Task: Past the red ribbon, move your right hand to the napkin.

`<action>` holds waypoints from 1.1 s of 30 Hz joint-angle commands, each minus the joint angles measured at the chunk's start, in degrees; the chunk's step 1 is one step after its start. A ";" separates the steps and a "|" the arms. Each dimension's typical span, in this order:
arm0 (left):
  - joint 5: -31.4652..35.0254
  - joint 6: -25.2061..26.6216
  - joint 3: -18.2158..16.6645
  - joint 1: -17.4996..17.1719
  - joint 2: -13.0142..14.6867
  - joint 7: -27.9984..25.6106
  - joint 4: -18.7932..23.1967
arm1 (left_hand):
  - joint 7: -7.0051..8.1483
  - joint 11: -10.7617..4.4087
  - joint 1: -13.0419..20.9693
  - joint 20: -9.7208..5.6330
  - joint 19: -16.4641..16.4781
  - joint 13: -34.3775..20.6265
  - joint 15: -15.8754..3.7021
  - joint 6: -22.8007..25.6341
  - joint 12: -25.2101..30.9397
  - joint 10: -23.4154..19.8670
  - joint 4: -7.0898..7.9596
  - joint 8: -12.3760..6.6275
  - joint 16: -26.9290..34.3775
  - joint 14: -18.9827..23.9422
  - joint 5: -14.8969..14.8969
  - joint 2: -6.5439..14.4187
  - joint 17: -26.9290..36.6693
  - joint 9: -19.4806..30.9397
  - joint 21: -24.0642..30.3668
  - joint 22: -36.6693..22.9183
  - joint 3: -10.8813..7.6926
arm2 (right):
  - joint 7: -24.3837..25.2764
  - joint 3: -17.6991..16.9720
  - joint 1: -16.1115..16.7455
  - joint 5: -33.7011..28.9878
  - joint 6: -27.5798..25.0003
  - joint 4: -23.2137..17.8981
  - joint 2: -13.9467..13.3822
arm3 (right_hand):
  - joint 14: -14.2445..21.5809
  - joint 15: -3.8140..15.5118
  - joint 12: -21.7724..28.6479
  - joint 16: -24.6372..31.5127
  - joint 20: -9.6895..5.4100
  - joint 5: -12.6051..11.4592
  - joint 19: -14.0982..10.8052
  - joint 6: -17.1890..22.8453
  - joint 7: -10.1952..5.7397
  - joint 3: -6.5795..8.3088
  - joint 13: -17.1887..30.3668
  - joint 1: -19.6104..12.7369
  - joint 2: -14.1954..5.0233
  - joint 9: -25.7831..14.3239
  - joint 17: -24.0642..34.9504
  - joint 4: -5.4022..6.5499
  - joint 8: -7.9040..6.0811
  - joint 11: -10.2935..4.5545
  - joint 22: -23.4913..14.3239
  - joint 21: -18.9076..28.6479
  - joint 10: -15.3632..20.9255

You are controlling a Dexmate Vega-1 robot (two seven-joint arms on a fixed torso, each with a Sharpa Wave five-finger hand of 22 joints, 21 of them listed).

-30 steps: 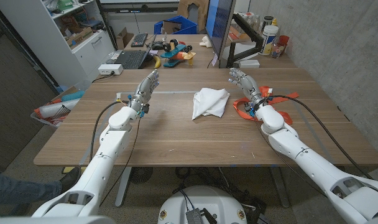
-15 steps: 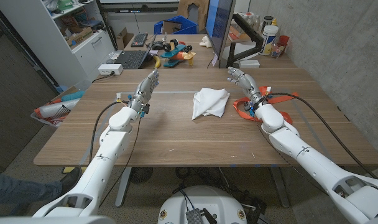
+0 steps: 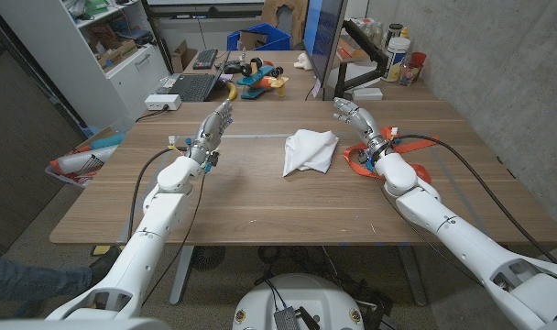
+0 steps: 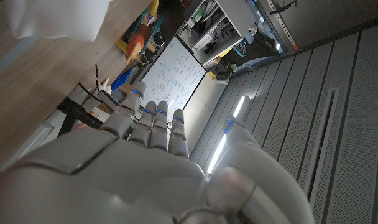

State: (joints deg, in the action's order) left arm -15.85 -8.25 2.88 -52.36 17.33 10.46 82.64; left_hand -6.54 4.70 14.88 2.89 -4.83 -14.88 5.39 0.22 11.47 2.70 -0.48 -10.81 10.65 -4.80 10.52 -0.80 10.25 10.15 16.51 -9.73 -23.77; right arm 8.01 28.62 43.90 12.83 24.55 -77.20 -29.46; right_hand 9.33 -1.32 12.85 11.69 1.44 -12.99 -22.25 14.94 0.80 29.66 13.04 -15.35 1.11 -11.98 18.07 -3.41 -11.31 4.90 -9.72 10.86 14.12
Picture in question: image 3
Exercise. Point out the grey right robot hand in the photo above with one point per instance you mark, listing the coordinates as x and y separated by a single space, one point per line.
363 126

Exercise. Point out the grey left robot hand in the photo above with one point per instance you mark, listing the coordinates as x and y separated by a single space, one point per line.
212 130

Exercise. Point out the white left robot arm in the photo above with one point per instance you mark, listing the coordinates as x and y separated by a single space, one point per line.
164 211

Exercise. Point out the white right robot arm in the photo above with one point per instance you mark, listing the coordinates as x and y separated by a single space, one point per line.
443 224

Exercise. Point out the red ribbon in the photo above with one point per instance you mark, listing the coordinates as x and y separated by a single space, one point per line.
418 145

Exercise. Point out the white cloth napkin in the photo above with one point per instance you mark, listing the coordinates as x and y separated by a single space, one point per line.
308 151

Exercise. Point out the small flat white box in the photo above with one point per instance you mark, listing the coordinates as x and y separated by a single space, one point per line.
367 94

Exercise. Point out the yellow banana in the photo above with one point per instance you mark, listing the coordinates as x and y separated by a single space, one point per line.
232 91

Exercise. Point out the black laptop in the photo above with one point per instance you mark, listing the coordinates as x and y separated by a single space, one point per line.
193 87

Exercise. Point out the white power outlet box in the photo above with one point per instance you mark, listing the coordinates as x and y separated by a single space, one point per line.
161 102

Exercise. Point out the black controller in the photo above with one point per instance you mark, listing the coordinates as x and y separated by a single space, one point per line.
232 67

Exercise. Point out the teal orange toy plane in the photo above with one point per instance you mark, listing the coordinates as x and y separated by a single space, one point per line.
260 80

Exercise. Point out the black keyboard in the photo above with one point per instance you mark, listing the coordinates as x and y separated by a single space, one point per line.
205 58

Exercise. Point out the white labelled wipes canister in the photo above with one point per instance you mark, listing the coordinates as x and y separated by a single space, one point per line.
395 59

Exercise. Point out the small open cardboard box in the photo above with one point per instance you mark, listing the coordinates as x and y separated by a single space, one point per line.
182 57

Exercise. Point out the red plastic cup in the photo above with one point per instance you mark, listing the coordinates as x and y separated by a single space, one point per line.
416 59

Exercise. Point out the small white figure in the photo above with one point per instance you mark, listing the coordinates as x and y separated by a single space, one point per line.
303 62

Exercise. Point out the black computer monitor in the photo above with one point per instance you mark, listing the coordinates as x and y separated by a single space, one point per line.
324 36

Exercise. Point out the cardboard piece in bin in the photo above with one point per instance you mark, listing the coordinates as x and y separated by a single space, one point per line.
251 39

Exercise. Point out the dark lidded jar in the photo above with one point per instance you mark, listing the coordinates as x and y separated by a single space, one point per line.
394 29

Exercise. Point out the yellow bottle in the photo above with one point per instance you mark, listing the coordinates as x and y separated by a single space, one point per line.
404 33

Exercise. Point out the teal foam roll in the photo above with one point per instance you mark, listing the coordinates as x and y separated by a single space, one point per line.
106 140

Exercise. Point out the blue plastic bin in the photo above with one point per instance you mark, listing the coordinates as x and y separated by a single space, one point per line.
278 39

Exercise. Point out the cardboard box with items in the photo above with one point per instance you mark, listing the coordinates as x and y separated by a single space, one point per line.
118 54

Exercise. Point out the round black floor fan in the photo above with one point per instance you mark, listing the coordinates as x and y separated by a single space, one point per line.
208 257

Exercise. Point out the brown cardboard sheet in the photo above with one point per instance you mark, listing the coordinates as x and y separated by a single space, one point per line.
271 14

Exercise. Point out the bubble wrap roll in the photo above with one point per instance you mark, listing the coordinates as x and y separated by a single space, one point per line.
84 160

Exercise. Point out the grey table leg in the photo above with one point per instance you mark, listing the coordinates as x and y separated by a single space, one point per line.
412 275
181 275

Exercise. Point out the black shoe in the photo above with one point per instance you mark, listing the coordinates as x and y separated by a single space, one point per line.
105 261

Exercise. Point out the white shelf cabinet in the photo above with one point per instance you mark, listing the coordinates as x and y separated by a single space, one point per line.
54 59

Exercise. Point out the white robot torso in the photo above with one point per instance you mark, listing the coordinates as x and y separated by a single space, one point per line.
306 293

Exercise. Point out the person's leg in jeans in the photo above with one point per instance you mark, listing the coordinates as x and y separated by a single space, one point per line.
31 282

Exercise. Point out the whiteboard with black frame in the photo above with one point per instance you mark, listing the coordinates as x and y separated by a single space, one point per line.
205 10

